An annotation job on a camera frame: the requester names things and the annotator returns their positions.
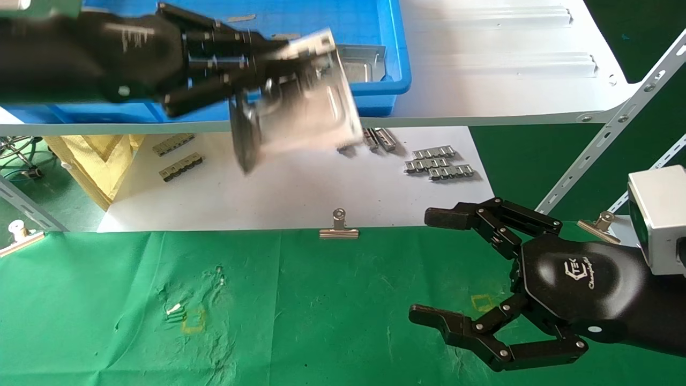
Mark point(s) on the small grey metal strip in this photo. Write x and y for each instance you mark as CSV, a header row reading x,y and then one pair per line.
x,y
284,37
241,19

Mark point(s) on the white metal shelf board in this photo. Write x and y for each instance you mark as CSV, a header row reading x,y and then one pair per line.
x,y
482,80

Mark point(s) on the perforated grey shelf post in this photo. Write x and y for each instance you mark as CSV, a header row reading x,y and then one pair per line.
x,y
589,156
672,151
27,206

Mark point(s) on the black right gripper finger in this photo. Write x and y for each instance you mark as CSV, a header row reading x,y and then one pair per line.
x,y
504,220
482,343

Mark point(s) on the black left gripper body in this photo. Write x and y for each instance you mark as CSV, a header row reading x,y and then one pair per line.
x,y
80,59

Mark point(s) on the grey sheet metal part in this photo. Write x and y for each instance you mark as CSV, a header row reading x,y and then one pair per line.
x,y
311,107
370,67

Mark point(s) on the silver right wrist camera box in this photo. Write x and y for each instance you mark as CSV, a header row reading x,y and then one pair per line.
x,y
662,220

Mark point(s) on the yellow fabric bag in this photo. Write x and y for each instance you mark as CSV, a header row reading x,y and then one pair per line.
x,y
91,166

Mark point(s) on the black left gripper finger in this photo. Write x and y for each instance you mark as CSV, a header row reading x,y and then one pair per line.
x,y
220,36
214,88

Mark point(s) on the silver binder clip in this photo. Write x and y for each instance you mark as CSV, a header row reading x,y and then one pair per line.
x,y
600,228
338,231
21,238

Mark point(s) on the small white scrap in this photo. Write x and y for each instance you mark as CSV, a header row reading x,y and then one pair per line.
x,y
173,309

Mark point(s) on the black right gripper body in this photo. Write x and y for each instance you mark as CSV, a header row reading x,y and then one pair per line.
x,y
589,289

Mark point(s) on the metal stand base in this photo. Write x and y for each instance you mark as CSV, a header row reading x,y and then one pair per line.
x,y
32,172

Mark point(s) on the blue plastic bin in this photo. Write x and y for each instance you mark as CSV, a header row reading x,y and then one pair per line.
x,y
370,21

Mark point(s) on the green table cloth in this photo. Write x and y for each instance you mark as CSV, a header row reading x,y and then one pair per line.
x,y
321,311

